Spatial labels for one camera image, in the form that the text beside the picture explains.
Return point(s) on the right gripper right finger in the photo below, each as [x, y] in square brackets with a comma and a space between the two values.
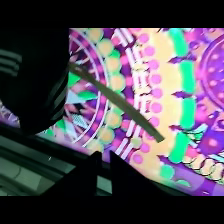
[133, 181]

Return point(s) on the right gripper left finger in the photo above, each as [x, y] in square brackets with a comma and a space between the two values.
[83, 180]

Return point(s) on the black garment with white stripes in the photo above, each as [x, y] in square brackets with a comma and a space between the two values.
[33, 90]

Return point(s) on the silver frame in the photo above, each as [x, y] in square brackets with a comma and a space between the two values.
[23, 170]

